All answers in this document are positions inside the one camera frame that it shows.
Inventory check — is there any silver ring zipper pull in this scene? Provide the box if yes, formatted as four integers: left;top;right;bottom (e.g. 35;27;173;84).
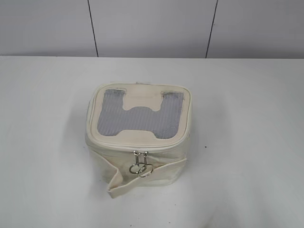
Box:
137;151;154;178
129;151;145;175

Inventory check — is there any cream fabric zipper bag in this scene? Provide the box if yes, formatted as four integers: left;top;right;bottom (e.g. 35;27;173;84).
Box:
85;83;192;198

